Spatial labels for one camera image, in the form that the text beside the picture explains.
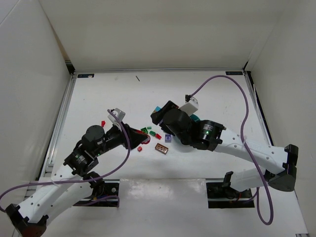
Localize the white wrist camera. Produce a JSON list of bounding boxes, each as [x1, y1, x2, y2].
[[108, 108, 125, 128], [179, 95, 199, 116]]

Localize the blue corner label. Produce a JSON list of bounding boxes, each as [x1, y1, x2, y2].
[[225, 71, 243, 76], [77, 74, 94, 79]]

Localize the lavender inverted square lego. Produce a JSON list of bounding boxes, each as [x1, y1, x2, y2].
[[165, 134, 172, 143]]

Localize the brown inverted lego plate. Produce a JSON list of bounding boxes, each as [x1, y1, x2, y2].
[[155, 143, 168, 155]]

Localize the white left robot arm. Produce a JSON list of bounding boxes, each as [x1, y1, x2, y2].
[[5, 124, 150, 237]]

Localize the green sloped square lego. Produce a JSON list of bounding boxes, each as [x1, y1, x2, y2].
[[141, 127, 149, 134]]

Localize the blue right corner label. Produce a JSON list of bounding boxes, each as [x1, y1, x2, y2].
[[225, 71, 243, 76]]

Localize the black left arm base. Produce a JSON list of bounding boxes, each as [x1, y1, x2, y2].
[[73, 180, 120, 207]]

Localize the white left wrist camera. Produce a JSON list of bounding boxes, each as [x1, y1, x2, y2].
[[108, 108, 125, 128]]

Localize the blue left corner label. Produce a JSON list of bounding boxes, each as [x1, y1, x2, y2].
[[77, 74, 94, 79]]

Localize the teal round divided container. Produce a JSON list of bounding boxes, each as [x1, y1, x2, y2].
[[190, 114, 200, 121]]

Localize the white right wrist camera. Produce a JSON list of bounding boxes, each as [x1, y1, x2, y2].
[[179, 95, 199, 116]]

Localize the red round printed lego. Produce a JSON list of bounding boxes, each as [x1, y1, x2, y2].
[[142, 135, 151, 145]]

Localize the large teal lego brick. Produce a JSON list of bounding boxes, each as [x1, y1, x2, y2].
[[154, 106, 161, 113]]

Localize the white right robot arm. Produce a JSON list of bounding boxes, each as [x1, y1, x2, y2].
[[151, 101, 299, 192]]

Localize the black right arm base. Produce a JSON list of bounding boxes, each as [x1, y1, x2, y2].
[[206, 171, 255, 209]]

